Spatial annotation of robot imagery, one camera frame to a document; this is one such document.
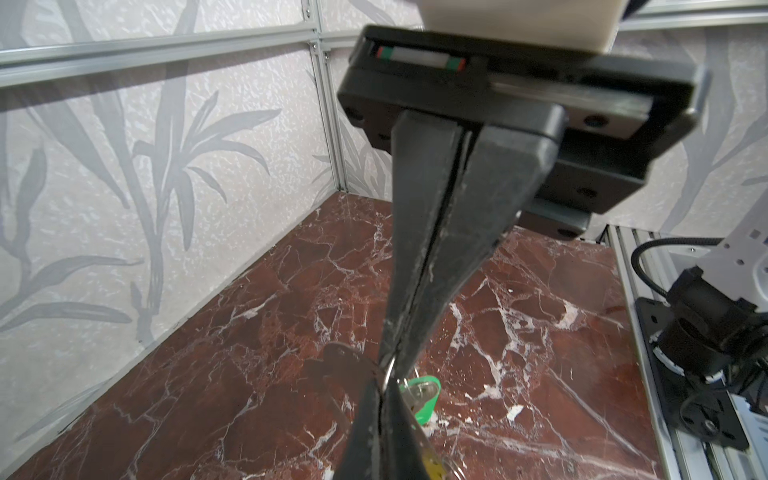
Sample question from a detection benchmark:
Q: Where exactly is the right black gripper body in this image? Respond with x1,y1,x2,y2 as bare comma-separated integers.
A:
337,25,711,240

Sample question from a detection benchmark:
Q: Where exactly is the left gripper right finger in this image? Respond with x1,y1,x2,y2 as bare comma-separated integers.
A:
381,383,439,480

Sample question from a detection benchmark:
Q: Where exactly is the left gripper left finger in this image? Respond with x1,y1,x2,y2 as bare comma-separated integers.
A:
333,380,382,480

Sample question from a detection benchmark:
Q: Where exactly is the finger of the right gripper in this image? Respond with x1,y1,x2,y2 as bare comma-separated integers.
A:
379,110,471,366
393,125,559,377

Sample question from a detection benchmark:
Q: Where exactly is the small wire key ring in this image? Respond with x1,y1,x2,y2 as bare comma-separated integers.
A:
380,353,398,395

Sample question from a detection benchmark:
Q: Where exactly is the yellow capped key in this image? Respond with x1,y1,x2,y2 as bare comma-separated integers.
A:
422,451,448,480

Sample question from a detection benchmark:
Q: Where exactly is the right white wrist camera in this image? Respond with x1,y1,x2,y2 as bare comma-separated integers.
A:
415,0,629,53

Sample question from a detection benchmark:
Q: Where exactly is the aluminium mounting rail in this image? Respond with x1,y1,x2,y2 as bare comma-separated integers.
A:
606,226,767,479

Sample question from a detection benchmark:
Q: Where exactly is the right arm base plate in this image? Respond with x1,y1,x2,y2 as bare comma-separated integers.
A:
635,298,749,451

